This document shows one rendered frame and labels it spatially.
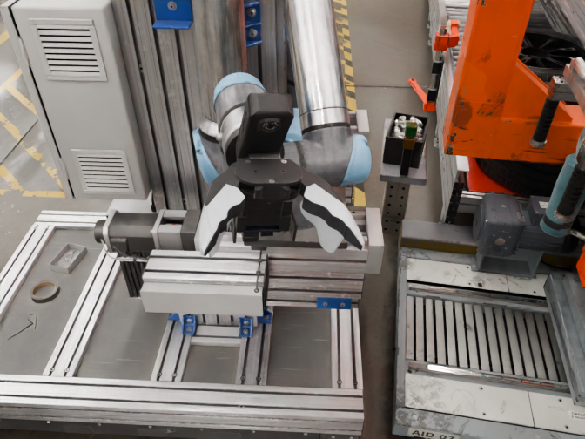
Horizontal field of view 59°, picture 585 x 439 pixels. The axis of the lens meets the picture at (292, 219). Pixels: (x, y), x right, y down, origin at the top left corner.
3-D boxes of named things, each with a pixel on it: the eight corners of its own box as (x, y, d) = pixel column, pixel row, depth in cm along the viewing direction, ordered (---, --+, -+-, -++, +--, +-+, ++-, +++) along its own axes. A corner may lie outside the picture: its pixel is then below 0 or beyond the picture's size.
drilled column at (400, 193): (401, 235, 234) (415, 156, 207) (379, 233, 235) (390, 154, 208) (401, 220, 241) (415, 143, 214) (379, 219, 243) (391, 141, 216)
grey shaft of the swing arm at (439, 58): (433, 113, 310) (450, 30, 277) (424, 113, 310) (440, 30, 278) (433, 106, 316) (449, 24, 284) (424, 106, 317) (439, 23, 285)
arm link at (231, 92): (266, 118, 78) (265, 64, 73) (279, 158, 70) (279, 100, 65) (214, 124, 77) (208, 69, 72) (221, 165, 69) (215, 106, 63)
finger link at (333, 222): (369, 269, 54) (303, 225, 58) (382, 225, 51) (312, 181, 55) (351, 283, 52) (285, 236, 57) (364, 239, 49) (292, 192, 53)
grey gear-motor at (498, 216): (580, 299, 194) (617, 228, 172) (464, 285, 200) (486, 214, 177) (568, 265, 208) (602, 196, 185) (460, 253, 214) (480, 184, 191)
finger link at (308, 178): (349, 208, 55) (288, 170, 59) (352, 196, 54) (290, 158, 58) (320, 226, 52) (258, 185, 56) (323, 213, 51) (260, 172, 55)
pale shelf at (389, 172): (425, 185, 192) (426, 178, 190) (379, 181, 194) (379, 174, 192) (423, 127, 224) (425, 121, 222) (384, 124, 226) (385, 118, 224)
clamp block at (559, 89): (585, 103, 140) (592, 84, 136) (549, 100, 141) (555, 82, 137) (581, 94, 143) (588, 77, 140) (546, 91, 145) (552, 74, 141)
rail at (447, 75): (467, 216, 217) (479, 173, 203) (444, 213, 219) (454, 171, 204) (442, 16, 404) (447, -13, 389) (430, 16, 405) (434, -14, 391)
